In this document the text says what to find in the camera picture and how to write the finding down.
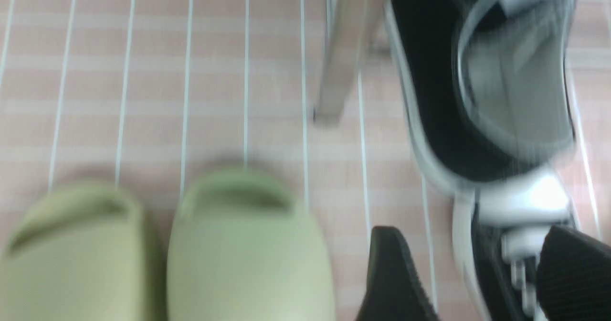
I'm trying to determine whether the green right slide sandal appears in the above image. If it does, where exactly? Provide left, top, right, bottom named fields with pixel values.
left=167, top=167, right=336, bottom=321

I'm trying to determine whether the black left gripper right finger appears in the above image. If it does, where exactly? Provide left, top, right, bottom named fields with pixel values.
left=536, top=225, right=611, bottom=321

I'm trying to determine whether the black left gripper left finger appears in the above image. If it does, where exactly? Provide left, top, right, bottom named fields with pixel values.
left=356, top=226, right=439, bottom=321

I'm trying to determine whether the green left slide sandal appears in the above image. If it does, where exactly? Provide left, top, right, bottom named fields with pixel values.
left=1, top=181, right=168, bottom=321

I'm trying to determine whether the metal shoe rack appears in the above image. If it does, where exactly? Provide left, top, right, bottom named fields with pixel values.
left=313, top=0, right=391, bottom=127

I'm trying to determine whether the green slide sandal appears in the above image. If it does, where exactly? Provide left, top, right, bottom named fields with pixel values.
left=167, top=167, right=336, bottom=321
left=1, top=181, right=168, bottom=321

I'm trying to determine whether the pink grid floor mat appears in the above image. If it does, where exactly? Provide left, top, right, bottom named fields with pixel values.
left=1, top=0, right=610, bottom=321

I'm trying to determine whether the black canvas sneaker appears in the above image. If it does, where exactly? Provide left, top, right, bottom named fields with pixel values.
left=385, top=0, right=579, bottom=321

